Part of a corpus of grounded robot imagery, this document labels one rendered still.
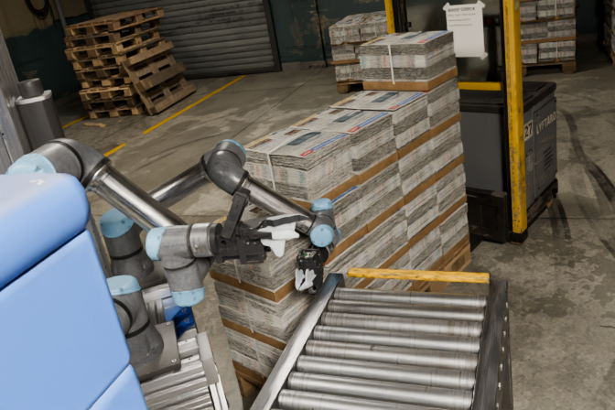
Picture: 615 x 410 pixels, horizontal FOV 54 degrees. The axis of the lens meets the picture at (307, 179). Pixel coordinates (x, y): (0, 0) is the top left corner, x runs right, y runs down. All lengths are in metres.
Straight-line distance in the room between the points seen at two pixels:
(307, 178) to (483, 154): 1.63
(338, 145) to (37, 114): 1.14
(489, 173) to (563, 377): 1.38
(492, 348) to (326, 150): 1.06
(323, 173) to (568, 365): 1.31
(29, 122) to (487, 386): 1.33
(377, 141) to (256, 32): 7.29
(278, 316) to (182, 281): 0.92
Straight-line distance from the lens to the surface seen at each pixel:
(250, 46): 9.83
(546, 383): 2.73
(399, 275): 1.86
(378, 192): 2.61
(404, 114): 2.71
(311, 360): 1.61
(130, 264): 2.15
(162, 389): 1.81
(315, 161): 2.27
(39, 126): 1.77
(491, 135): 3.60
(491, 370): 1.53
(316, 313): 1.78
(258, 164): 2.42
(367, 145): 2.51
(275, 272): 2.18
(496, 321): 1.68
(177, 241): 1.35
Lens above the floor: 1.78
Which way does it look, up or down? 21 degrees down
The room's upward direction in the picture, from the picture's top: 10 degrees counter-clockwise
